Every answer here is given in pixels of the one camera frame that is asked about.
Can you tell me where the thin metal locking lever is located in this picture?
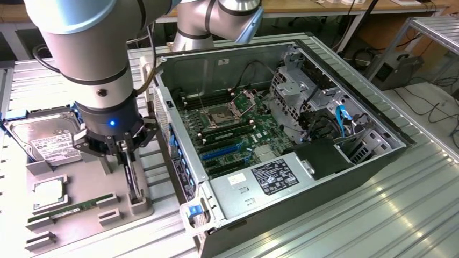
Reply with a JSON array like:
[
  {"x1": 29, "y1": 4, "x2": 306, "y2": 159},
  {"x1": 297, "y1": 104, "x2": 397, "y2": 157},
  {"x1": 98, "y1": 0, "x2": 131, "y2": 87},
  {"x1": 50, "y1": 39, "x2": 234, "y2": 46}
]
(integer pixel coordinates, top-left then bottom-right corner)
[{"x1": 198, "y1": 88, "x2": 210, "y2": 114}]

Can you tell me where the black box with handle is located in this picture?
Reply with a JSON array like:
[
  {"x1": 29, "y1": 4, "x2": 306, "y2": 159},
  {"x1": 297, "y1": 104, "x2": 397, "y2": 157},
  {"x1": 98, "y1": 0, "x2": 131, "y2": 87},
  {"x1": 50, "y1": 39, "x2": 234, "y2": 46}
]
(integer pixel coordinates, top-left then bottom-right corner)
[{"x1": 373, "y1": 52, "x2": 425, "y2": 91}]

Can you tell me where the green motherboard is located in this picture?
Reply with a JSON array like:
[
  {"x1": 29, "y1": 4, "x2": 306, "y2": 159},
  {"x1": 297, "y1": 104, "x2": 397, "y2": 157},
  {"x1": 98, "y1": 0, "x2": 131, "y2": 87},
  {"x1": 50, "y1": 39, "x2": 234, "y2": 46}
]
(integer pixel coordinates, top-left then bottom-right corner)
[{"x1": 175, "y1": 88, "x2": 293, "y2": 180}]

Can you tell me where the grey wire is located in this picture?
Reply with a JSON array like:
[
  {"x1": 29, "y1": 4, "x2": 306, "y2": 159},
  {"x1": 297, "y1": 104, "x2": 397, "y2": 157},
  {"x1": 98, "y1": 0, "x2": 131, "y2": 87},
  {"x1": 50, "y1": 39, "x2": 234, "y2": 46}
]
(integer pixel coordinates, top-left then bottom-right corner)
[{"x1": 239, "y1": 60, "x2": 281, "y2": 90}]

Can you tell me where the black floor cable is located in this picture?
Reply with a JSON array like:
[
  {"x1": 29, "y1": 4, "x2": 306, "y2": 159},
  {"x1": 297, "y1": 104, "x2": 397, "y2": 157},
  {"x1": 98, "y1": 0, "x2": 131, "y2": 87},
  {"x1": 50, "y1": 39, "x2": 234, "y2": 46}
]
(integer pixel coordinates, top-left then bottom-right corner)
[{"x1": 393, "y1": 77, "x2": 459, "y2": 127}]

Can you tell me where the black graphics card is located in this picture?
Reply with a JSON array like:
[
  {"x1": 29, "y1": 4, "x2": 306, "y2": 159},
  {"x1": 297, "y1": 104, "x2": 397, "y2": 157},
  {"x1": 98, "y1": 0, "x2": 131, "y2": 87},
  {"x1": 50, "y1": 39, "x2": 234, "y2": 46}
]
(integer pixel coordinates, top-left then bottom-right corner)
[{"x1": 122, "y1": 150, "x2": 146, "y2": 205}]

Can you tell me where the metal frame shelf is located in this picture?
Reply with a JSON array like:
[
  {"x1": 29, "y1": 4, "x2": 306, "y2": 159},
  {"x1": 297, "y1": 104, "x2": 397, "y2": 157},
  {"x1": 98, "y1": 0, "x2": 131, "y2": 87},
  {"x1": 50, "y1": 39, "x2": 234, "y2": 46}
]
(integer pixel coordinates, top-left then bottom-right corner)
[{"x1": 369, "y1": 17, "x2": 459, "y2": 81}]

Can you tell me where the blue expansion slot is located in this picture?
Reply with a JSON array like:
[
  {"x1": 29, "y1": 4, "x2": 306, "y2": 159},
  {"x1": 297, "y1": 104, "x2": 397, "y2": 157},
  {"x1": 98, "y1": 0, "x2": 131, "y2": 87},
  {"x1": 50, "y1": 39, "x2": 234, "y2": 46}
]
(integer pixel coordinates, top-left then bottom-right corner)
[{"x1": 201, "y1": 144, "x2": 242, "y2": 162}]

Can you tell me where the green RAM stick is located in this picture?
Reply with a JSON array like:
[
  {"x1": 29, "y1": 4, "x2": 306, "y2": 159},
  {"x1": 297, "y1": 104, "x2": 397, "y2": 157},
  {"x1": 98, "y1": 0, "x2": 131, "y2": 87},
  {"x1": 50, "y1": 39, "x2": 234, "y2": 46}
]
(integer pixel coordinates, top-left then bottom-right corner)
[{"x1": 27, "y1": 195, "x2": 111, "y2": 222}]

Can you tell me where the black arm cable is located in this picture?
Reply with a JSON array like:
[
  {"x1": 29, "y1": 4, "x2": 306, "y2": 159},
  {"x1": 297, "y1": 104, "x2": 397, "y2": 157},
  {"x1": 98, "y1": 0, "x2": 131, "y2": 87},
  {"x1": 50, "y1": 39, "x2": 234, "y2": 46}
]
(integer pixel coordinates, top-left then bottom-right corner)
[{"x1": 31, "y1": 44, "x2": 65, "y2": 74}]

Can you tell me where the CPU socket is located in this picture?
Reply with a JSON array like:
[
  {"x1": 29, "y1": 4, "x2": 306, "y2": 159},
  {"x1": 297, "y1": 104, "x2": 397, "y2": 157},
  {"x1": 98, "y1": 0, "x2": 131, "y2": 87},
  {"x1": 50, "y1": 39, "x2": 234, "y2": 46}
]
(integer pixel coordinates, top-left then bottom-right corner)
[{"x1": 203, "y1": 106, "x2": 241, "y2": 127}]

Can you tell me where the black plastic shroud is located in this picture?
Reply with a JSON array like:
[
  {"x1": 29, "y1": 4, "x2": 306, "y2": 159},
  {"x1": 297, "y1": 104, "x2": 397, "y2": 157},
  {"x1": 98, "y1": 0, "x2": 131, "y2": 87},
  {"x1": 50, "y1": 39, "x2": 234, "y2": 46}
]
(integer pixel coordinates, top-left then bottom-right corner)
[{"x1": 282, "y1": 139, "x2": 356, "y2": 181}]

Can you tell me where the small silver chipset heatsink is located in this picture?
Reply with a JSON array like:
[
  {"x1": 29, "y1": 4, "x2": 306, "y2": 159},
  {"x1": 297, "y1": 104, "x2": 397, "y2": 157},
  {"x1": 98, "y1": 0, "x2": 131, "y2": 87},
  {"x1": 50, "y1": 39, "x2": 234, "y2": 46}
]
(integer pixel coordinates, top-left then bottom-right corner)
[{"x1": 257, "y1": 146, "x2": 282, "y2": 160}]

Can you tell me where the silver drive cage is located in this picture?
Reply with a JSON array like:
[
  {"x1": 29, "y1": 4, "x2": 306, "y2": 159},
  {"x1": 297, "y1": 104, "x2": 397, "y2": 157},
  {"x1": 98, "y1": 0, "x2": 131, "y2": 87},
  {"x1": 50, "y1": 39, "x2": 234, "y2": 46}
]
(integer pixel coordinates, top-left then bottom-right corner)
[{"x1": 270, "y1": 66, "x2": 318, "y2": 130}]

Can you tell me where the silver CPU chip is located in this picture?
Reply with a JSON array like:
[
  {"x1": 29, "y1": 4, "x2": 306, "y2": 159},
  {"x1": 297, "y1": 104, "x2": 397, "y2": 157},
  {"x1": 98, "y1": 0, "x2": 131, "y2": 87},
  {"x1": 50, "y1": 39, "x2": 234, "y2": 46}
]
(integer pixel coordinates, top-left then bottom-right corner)
[{"x1": 33, "y1": 179, "x2": 70, "y2": 211}]

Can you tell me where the open black PC case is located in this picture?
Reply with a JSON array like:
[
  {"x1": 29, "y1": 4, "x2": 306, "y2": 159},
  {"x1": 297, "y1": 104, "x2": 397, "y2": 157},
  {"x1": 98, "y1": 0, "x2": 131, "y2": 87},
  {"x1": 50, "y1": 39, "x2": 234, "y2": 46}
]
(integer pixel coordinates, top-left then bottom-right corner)
[{"x1": 141, "y1": 38, "x2": 420, "y2": 258}]

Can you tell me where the silver hard disk white label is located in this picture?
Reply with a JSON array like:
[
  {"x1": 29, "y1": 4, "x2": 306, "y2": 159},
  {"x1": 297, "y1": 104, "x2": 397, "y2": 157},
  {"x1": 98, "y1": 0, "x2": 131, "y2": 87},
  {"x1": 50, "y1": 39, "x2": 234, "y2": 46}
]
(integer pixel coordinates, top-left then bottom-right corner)
[{"x1": 9, "y1": 112, "x2": 87, "y2": 167}]

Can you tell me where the blue data wire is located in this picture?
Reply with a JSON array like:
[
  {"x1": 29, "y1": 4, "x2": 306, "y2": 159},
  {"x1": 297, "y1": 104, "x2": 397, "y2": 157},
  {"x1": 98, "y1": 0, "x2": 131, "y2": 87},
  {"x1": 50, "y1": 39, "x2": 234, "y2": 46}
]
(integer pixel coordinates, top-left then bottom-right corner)
[{"x1": 334, "y1": 104, "x2": 349, "y2": 139}]

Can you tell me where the grey power supply unit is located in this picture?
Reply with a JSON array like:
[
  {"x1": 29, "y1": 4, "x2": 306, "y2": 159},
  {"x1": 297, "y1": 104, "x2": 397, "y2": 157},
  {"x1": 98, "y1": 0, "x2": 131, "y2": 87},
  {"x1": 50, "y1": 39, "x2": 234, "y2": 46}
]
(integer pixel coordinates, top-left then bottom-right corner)
[{"x1": 209, "y1": 156, "x2": 318, "y2": 219}]

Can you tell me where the black installed RAM stick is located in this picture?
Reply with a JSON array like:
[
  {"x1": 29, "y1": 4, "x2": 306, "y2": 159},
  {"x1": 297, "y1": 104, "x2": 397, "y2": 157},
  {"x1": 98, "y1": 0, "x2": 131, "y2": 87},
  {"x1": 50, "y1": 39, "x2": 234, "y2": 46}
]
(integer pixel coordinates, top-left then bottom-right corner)
[{"x1": 201, "y1": 123, "x2": 257, "y2": 142}]

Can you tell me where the metal socket cover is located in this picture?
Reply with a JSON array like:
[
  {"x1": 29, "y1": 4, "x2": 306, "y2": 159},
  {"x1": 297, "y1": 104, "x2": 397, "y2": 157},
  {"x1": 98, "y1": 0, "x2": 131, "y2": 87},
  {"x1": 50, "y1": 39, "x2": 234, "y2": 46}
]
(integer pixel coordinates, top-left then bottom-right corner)
[{"x1": 231, "y1": 90, "x2": 262, "y2": 112}]

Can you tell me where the black wire bundle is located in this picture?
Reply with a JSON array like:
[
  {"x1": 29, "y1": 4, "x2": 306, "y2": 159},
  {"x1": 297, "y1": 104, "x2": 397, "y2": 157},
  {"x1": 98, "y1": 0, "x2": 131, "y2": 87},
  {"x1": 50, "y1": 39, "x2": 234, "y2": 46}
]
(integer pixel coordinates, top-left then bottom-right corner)
[{"x1": 301, "y1": 109, "x2": 340, "y2": 141}]

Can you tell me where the grey parts rack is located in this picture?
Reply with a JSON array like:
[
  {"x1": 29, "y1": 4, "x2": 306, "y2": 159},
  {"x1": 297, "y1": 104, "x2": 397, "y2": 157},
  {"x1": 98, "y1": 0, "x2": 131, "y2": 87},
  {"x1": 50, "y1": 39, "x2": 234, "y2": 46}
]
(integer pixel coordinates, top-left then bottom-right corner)
[{"x1": 23, "y1": 144, "x2": 157, "y2": 252}]

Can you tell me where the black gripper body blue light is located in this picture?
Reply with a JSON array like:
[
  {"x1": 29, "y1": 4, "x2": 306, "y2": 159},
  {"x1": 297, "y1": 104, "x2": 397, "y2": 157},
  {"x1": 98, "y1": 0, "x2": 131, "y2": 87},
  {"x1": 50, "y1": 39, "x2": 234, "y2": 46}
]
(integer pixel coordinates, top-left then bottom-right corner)
[{"x1": 75, "y1": 97, "x2": 146, "y2": 138}]

